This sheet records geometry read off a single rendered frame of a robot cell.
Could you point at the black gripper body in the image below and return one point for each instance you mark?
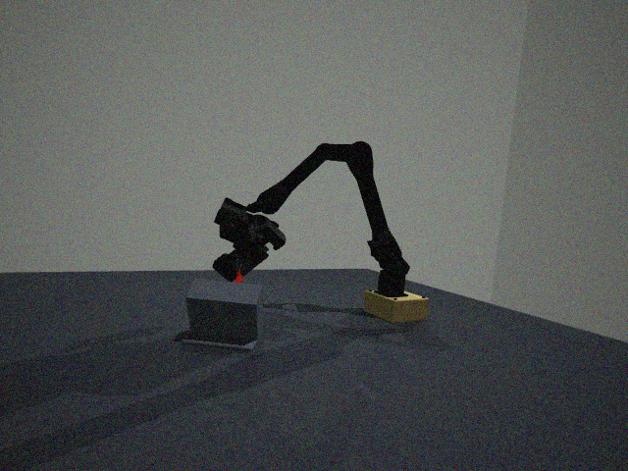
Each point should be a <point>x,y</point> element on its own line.
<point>268,232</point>

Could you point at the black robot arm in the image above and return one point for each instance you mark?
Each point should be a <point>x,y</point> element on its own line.
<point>235,223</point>

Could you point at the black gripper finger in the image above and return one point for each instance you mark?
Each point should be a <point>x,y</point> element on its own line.
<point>235,260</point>
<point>253,256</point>

